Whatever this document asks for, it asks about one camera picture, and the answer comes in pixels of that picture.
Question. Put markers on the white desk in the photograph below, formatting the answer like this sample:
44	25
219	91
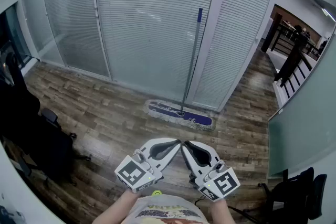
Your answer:
18	186

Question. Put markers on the blue mop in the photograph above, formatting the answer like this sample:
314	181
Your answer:
203	120

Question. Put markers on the yellow-green sneaker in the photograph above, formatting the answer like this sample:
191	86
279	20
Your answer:
156	193

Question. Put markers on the black office chair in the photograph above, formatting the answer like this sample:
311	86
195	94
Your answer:
39	144
302	191

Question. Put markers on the dark glass door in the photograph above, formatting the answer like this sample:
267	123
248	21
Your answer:
10	42

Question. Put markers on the black flat device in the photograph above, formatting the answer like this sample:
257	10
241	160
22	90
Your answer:
10	216

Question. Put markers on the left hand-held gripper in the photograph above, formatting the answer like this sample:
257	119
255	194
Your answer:
131	174

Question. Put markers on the person's right forearm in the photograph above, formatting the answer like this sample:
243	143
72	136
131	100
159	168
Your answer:
220	213

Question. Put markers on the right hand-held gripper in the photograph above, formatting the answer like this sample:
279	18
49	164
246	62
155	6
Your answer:
220	183

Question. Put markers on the person's left forearm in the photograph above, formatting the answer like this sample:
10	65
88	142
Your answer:
115	207

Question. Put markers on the dark wooden stair railing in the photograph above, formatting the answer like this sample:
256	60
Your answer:
291	60

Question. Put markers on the white printed T-shirt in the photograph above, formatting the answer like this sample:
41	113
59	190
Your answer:
162	204

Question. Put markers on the frosted glass panel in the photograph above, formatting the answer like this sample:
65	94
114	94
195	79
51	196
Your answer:
309	126

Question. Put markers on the white venetian blinds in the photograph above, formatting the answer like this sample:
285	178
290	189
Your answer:
157	21

